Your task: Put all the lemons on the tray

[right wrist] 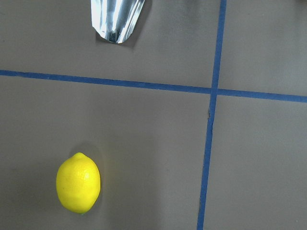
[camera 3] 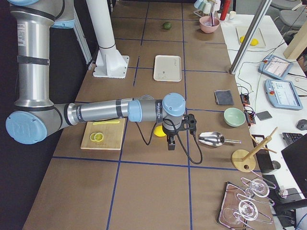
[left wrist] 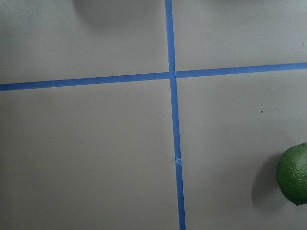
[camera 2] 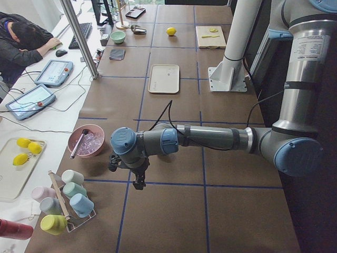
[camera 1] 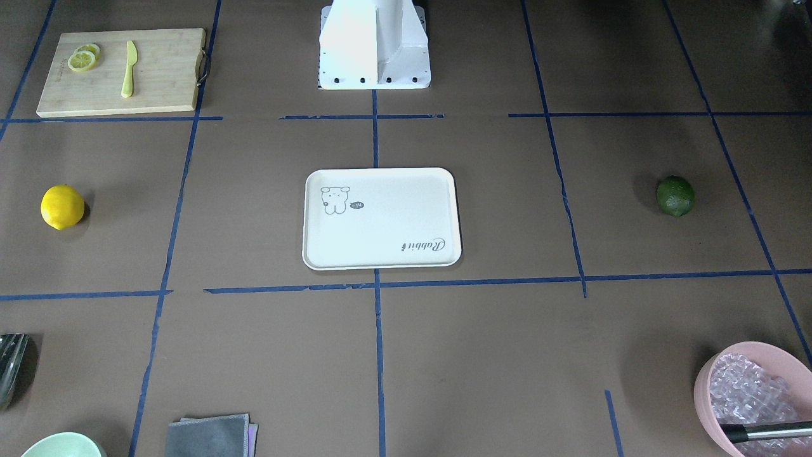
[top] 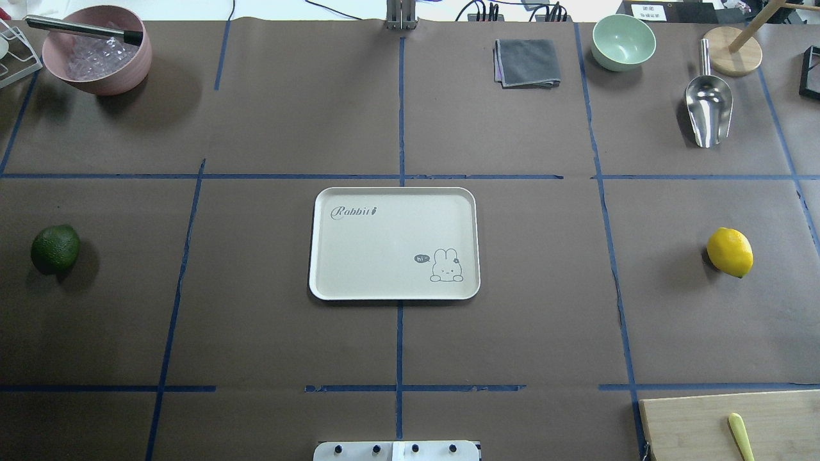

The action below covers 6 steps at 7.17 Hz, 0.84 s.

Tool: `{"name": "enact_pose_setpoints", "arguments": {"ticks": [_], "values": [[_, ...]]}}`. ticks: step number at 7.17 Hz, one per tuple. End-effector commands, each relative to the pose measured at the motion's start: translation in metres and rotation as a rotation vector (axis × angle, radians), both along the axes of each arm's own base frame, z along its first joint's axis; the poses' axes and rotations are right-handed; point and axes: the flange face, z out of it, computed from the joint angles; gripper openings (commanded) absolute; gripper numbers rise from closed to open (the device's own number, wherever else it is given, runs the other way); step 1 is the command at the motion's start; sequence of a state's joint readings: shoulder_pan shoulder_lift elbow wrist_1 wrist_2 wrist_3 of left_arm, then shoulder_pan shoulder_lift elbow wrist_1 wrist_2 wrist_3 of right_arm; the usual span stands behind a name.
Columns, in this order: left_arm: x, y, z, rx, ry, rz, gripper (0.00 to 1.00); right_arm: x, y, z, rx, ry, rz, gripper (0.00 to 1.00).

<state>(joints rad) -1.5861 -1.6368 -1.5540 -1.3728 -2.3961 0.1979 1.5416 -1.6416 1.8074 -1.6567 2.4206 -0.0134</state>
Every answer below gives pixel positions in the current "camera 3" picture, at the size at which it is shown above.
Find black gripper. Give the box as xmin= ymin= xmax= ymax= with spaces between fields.
xmin=163 ymin=125 xmax=177 ymax=150

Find yellow lemon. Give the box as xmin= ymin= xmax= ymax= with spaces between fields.
xmin=153 ymin=126 xmax=166 ymax=137

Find green lime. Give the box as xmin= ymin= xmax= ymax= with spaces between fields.
xmin=163 ymin=22 xmax=172 ymax=30

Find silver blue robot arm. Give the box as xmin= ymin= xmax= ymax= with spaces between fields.
xmin=0 ymin=0 xmax=88 ymax=155

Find beige plastic tray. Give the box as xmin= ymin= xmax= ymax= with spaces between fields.
xmin=153 ymin=55 xmax=182 ymax=82

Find dark glass tray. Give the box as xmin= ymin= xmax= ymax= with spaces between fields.
xmin=217 ymin=182 xmax=273 ymax=230

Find side tray with lemons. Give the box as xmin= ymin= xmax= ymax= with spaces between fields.
xmin=236 ymin=26 xmax=266 ymax=48

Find metal scoop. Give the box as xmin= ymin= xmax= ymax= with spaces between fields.
xmin=198 ymin=132 xmax=242 ymax=147

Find bamboo cutting board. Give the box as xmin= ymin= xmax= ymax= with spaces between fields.
xmin=81 ymin=118 xmax=126 ymax=150

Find yellow plastic knife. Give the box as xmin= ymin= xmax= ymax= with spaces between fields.
xmin=92 ymin=119 xmax=120 ymax=125

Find green ceramic bowl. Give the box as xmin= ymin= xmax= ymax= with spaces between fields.
xmin=224 ymin=108 xmax=246 ymax=127

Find dark grey folded cloth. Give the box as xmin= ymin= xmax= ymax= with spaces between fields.
xmin=214 ymin=90 xmax=234 ymax=105

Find wooden cup stand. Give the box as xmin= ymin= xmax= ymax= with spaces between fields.
xmin=231 ymin=127 xmax=278 ymax=173

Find lemon slices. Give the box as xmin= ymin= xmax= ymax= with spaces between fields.
xmin=89 ymin=132 xmax=104 ymax=142

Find black keyboard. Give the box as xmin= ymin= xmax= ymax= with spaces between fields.
xmin=282 ymin=132 xmax=303 ymax=146

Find lower teach pendant tablet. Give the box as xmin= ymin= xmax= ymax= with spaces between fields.
xmin=264 ymin=79 xmax=303 ymax=111

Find teach pendant tablet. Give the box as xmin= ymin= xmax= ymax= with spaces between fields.
xmin=264 ymin=79 xmax=303 ymax=111
xmin=258 ymin=54 xmax=293 ymax=80

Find pink bowl with ice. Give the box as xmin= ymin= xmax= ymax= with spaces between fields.
xmin=199 ymin=16 xmax=220 ymax=34

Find upper teach pendant tablet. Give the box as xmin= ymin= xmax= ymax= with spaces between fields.
xmin=258 ymin=54 xmax=293 ymax=80

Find black computer mouse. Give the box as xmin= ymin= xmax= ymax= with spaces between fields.
xmin=296 ymin=119 xmax=307 ymax=130

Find mug rack with cups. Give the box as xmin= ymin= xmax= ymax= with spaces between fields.
xmin=193 ymin=0 xmax=221 ymax=17

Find red bottle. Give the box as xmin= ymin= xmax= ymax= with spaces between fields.
xmin=220 ymin=0 xmax=231 ymax=21

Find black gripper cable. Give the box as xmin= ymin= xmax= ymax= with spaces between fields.
xmin=134 ymin=119 xmax=202 ymax=165

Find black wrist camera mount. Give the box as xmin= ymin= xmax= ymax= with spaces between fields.
xmin=180 ymin=114 xmax=197 ymax=135

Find wire glass rack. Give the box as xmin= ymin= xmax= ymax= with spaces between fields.
xmin=227 ymin=171 xmax=276 ymax=230

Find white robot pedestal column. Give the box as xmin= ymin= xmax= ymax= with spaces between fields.
xmin=86 ymin=0 xmax=130 ymax=79

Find aluminium frame post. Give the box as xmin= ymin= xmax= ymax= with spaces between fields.
xmin=229 ymin=0 xmax=272 ymax=75

